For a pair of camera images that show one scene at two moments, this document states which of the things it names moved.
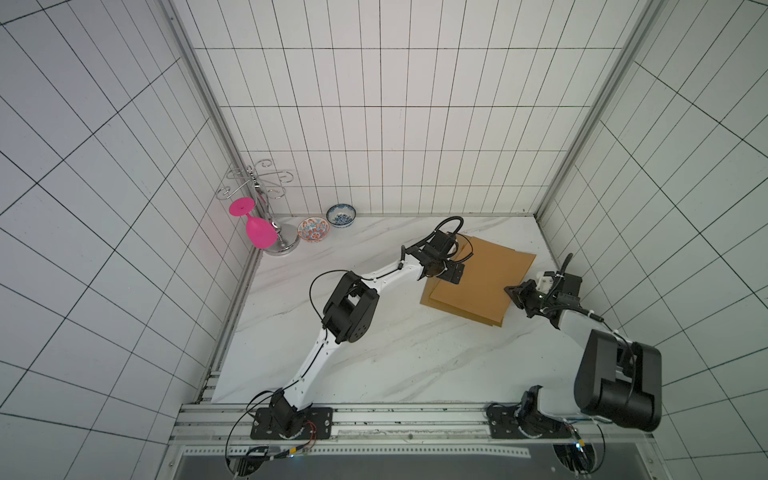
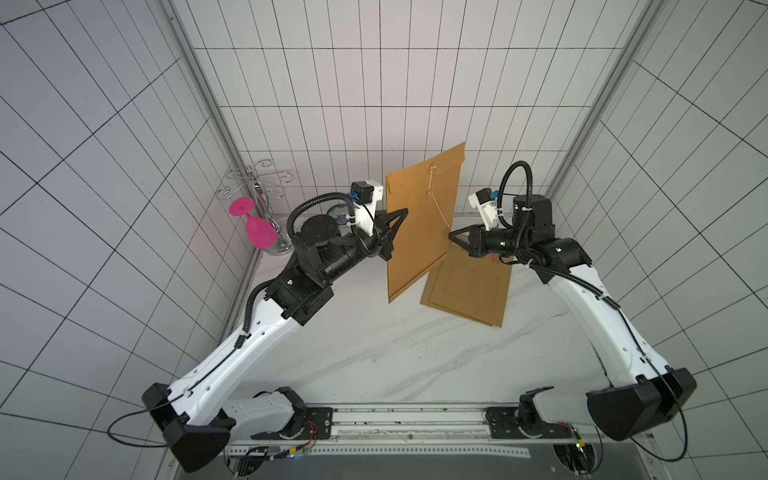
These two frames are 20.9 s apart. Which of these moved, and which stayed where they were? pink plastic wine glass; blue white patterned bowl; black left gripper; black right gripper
Moved: black right gripper; black left gripper
Stayed: blue white patterned bowl; pink plastic wine glass
